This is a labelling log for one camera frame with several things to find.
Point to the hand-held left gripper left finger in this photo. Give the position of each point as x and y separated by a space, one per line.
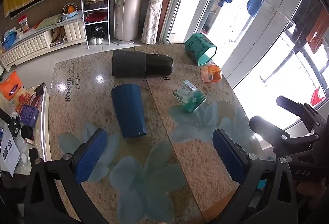
91 156

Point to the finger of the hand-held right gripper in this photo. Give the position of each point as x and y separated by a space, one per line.
295 107
267 127

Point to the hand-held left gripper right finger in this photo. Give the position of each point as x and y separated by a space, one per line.
228 156

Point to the blue cup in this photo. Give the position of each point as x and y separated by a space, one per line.
128 111

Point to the person's right hand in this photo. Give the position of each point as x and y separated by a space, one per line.
306 189

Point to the red cloth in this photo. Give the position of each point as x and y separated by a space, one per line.
316 97

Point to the glass side table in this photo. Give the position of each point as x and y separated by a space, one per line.
43 121

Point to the black round jar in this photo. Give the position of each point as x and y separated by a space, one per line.
27 133

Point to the small blue box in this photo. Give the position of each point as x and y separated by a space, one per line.
29 115

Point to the orange plastic jar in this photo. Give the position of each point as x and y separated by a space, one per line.
212 73

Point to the orange brown hanging cloth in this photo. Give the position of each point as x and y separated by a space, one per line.
318 31

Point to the white paper sheet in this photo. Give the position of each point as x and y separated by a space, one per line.
9 149

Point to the teal hexagonal box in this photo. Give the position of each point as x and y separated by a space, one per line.
200 48

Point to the orange tissue pack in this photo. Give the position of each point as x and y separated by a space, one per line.
11 89

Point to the black thermos bottle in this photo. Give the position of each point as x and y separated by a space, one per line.
142 63

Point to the white shoes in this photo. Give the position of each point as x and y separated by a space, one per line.
97 41

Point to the white tufted cabinet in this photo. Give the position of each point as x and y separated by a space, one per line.
28 45

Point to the white metal shelf rack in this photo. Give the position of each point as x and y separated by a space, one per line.
83 21

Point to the green cushion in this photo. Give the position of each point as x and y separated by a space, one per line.
50 21

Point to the blue plastic basket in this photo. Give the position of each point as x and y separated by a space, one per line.
9 41

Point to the light blue pot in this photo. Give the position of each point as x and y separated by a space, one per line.
70 11

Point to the red snack bag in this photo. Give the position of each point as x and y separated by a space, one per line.
24 23

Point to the silver standing air conditioner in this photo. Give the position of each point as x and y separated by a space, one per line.
131 0

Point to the beige patterned curtain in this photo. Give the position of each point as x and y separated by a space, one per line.
158 0

